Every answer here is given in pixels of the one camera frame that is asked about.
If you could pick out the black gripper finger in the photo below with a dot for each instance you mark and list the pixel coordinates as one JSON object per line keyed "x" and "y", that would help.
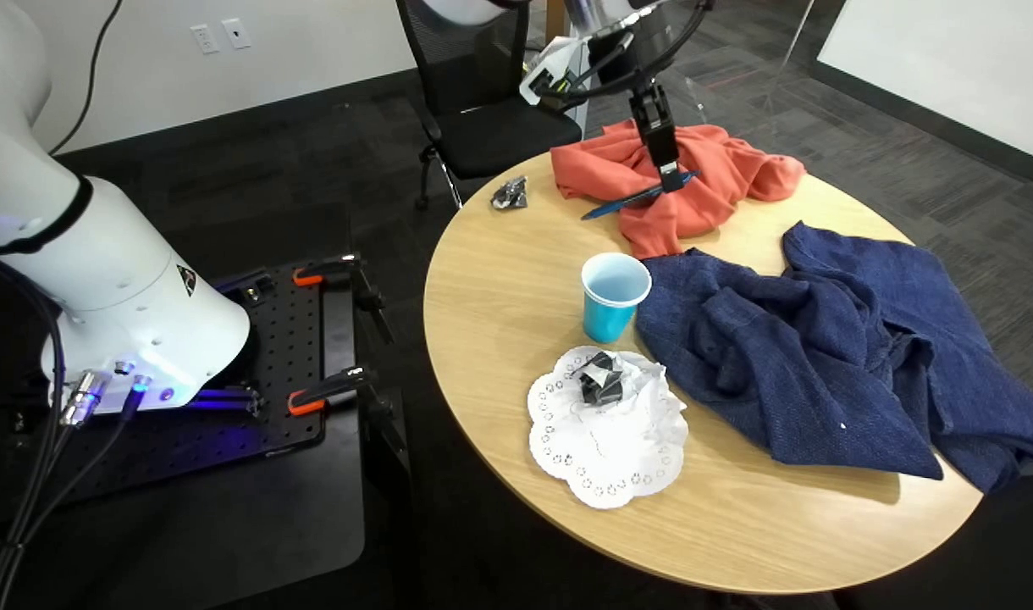
{"x": 660, "y": 154}
{"x": 675, "y": 154}

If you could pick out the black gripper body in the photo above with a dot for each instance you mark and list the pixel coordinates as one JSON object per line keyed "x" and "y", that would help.
{"x": 653, "y": 102}

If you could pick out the blue pen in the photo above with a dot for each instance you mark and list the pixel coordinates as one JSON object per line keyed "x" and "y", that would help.
{"x": 635, "y": 202}

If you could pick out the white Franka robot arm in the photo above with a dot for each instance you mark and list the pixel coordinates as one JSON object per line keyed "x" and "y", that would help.
{"x": 121, "y": 284}

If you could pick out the blue plastic cup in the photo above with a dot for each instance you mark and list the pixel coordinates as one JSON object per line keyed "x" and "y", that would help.
{"x": 607, "y": 316}

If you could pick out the orange cloth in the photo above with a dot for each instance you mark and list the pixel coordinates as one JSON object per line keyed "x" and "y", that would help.
{"x": 721, "y": 180}

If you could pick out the small black silver object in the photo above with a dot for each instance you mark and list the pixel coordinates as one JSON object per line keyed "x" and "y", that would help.
{"x": 511, "y": 195}

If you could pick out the black mesh office chair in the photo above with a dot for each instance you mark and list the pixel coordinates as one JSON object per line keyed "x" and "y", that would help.
{"x": 481, "y": 102}

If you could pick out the black binder clip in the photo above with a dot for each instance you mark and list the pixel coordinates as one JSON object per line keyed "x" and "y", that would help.
{"x": 602, "y": 378}

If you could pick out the dark blue cloth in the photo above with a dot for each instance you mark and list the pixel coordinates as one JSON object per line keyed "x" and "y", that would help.
{"x": 830, "y": 349}

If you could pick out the white paper doily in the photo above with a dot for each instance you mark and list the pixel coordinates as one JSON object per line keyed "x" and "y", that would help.
{"x": 603, "y": 451}

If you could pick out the black orange clamp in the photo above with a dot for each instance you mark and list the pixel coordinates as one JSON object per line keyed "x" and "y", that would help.
{"x": 328, "y": 271}
{"x": 328, "y": 391}

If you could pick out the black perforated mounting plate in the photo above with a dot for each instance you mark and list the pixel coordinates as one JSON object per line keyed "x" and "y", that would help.
{"x": 198, "y": 442}

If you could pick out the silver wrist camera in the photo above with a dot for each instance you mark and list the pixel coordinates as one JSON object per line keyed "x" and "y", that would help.
{"x": 551, "y": 70}

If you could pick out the white wall outlet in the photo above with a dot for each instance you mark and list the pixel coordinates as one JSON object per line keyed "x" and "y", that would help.
{"x": 234, "y": 33}
{"x": 204, "y": 38}

